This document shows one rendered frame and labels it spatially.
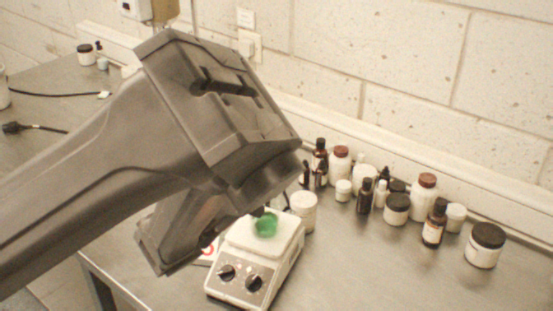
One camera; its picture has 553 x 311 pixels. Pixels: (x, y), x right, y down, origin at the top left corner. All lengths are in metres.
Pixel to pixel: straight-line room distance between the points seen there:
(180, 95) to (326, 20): 0.99
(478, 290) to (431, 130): 0.38
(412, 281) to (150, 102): 0.83
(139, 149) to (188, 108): 0.03
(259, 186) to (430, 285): 0.74
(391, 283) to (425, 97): 0.43
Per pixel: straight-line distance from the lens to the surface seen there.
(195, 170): 0.24
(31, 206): 0.26
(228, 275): 0.93
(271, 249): 0.92
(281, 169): 0.31
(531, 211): 1.14
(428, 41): 1.10
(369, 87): 1.21
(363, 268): 1.02
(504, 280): 1.09
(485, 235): 1.06
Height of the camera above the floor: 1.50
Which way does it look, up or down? 35 degrees down
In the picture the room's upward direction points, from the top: straight up
